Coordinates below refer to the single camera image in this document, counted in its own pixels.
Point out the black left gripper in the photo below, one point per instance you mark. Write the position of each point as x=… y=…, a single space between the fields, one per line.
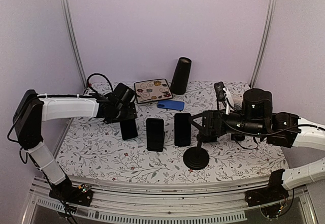
x=132 y=112

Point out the blue phone face down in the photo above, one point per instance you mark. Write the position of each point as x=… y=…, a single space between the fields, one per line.
x=171 y=105

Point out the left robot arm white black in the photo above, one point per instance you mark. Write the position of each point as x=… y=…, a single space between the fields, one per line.
x=35 y=108

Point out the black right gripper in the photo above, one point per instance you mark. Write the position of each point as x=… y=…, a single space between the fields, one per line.
x=209 y=116

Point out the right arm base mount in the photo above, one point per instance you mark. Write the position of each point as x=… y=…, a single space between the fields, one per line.
x=274 y=191

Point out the small black phone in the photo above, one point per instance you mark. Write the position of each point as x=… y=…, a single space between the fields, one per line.
x=155 y=134

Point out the teal cased dark phone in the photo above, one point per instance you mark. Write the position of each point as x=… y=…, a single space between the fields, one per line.
x=128 y=129

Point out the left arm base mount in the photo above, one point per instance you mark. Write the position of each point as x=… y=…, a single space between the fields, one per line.
x=67 y=193

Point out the aluminium frame post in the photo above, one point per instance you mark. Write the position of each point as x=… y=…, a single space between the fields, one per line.
x=263 y=44
x=71 y=33

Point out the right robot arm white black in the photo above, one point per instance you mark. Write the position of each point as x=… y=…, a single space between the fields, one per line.
x=254 y=119

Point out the right aluminium frame post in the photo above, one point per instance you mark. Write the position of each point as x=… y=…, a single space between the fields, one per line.
x=263 y=44

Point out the left aluminium frame post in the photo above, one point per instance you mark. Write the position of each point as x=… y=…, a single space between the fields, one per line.
x=71 y=33

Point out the blue edged black phone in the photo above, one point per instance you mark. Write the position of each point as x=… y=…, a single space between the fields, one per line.
x=209 y=139

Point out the black cylindrical speaker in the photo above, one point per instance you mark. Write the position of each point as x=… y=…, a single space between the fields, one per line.
x=181 y=76

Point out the black tall phone holder stand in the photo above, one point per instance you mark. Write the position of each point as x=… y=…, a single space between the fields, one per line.
x=196 y=158

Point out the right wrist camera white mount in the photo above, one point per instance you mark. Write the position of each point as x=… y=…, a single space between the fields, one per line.
x=224 y=96

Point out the floral square ceramic plate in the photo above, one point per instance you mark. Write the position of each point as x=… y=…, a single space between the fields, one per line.
x=152 y=91

